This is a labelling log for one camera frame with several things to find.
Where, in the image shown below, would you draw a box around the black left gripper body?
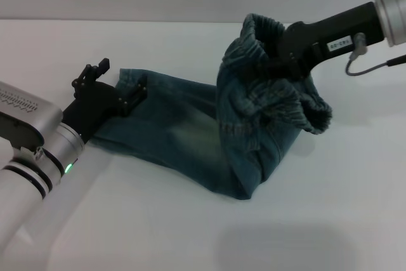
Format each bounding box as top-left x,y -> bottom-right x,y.
62,81 -> 123,143

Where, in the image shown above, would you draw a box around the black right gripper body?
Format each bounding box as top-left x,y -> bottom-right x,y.
275,1 -> 386,79

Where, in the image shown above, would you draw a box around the blue washed denim shorts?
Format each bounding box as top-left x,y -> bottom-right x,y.
88,13 -> 333,202

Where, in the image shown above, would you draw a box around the grey gripper cable with plug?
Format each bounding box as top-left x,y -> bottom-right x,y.
344,32 -> 406,77

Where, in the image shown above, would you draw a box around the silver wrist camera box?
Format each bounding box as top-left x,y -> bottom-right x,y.
0,81 -> 63,153

